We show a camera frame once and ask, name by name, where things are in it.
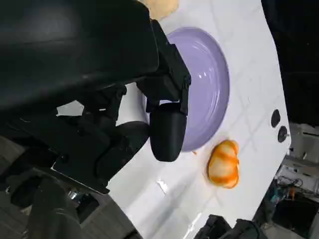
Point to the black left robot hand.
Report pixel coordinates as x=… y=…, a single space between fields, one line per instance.
x=74 y=49

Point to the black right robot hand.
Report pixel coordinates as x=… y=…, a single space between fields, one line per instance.
x=214 y=227

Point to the orange and white bread roll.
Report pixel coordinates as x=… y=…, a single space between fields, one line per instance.
x=223 y=164

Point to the white workshop machine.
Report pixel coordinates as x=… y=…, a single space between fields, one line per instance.
x=305 y=139

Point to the lilac plate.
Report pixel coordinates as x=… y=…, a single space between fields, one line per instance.
x=207 y=87

